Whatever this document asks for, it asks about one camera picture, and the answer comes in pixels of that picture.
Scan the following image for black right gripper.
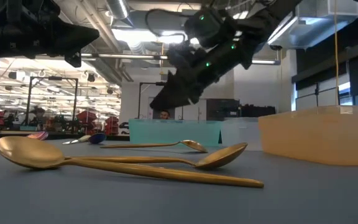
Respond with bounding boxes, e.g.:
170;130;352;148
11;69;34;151
149;33;255;111

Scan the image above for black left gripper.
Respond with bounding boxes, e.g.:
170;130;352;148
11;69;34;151
0;0;101;69

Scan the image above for gold spoon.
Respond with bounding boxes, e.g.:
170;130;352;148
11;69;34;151
99;139;209;154
0;136;265;189
64;142;249;170

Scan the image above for iridescent rainbow spoon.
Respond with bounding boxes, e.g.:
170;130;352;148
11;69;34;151
26;131;49;141
88;133;108;145

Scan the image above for teal plastic bin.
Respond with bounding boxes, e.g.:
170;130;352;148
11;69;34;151
128;118;222;147

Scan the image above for black cabinet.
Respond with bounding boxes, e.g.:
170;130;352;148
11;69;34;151
206;98;241;121

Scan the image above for ceiling tube light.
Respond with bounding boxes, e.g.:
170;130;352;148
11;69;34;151
80;52;169;60

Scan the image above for red storage bin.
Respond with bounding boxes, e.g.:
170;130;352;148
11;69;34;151
104;115;120;136
76;110;98;133

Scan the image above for clear plastic bin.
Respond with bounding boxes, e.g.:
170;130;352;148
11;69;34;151
219;117;262;152

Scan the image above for white ventilation unit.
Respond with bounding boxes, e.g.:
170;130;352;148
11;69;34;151
267;0;358;50

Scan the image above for black metal station frame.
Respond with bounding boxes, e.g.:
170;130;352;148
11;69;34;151
137;81;167;120
25;76;80;134

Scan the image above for silver ceiling duct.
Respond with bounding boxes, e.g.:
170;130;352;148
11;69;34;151
106;0;131;20

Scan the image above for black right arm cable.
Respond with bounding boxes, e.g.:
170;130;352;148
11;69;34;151
144;8;188;44

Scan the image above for yellow handled knife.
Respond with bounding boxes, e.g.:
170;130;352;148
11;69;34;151
62;134;92;146

